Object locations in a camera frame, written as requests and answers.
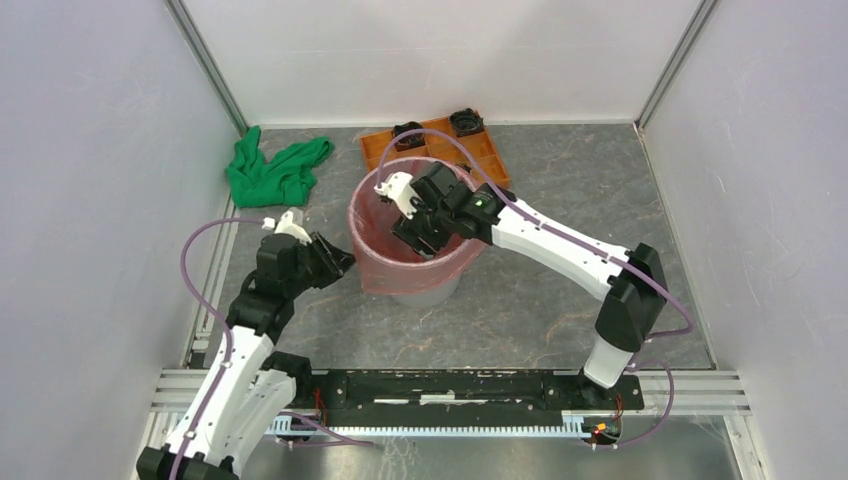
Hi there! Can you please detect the green cloth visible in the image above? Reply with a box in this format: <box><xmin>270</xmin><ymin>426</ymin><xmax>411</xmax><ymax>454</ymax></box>
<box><xmin>225</xmin><ymin>126</ymin><xmax>335</xmax><ymax>209</ymax></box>

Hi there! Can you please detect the orange compartment tray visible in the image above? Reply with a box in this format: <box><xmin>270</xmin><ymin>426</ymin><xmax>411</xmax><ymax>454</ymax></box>
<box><xmin>359</xmin><ymin>113</ymin><xmax>511</xmax><ymax>189</ymax></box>

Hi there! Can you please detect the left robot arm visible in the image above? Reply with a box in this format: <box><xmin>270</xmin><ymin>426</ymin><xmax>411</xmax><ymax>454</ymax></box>
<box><xmin>136</xmin><ymin>232</ymin><xmax>355</xmax><ymax>479</ymax></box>

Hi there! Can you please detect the grey trash bin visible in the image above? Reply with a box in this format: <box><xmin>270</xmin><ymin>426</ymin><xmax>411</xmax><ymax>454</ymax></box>
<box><xmin>391</xmin><ymin>274</ymin><xmax>462</xmax><ymax>308</ymax></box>

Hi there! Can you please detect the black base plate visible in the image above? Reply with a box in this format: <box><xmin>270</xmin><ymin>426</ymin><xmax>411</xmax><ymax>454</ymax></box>
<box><xmin>290</xmin><ymin>369</ymin><xmax>645</xmax><ymax>428</ymax></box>

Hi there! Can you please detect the rolled black belt right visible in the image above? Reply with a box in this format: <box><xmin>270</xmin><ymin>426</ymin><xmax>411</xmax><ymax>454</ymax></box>
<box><xmin>448</xmin><ymin>108</ymin><xmax>485</xmax><ymax>138</ymax></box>

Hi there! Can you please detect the rolled black belt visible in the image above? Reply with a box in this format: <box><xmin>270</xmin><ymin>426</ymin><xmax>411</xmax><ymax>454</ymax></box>
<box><xmin>391</xmin><ymin>121</ymin><xmax>426</xmax><ymax>152</ymax></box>
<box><xmin>448</xmin><ymin>108</ymin><xmax>485</xmax><ymax>138</ymax></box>

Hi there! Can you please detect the rolled black belt left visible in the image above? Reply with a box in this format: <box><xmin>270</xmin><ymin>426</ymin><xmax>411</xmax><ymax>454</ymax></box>
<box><xmin>391</xmin><ymin>121</ymin><xmax>426</xmax><ymax>152</ymax></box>

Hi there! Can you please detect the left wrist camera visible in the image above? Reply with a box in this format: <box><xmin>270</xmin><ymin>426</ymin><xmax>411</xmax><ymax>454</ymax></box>
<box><xmin>261</xmin><ymin>207</ymin><xmax>312</xmax><ymax>245</ymax></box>

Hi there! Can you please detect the red plastic trash bag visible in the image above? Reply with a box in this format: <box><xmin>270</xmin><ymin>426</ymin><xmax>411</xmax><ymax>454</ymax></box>
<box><xmin>347</xmin><ymin>156</ymin><xmax>486</xmax><ymax>296</ymax></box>

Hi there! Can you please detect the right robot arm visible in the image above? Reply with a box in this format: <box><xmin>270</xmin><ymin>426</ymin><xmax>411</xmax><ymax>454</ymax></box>
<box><xmin>374</xmin><ymin>162</ymin><xmax>667</xmax><ymax>408</ymax></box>

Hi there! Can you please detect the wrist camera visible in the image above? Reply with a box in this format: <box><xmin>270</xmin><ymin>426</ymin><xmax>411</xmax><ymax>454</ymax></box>
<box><xmin>261</xmin><ymin>207</ymin><xmax>312</xmax><ymax>245</ymax></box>
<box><xmin>373</xmin><ymin>172</ymin><xmax>426</xmax><ymax>219</ymax></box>

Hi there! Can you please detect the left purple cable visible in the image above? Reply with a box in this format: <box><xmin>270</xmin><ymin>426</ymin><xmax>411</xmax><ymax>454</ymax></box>
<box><xmin>166</xmin><ymin>218</ymin><xmax>270</xmax><ymax>480</ymax></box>

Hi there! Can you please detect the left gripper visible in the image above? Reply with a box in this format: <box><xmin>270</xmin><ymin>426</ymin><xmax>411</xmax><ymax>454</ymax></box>
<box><xmin>284</xmin><ymin>230</ymin><xmax>358</xmax><ymax>297</ymax></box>

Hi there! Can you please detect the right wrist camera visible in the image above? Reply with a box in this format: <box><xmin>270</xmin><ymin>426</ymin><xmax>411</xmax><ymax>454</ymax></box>
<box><xmin>373</xmin><ymin>172</ymin><xmax>426</xmax><ymax>219</ymax></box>

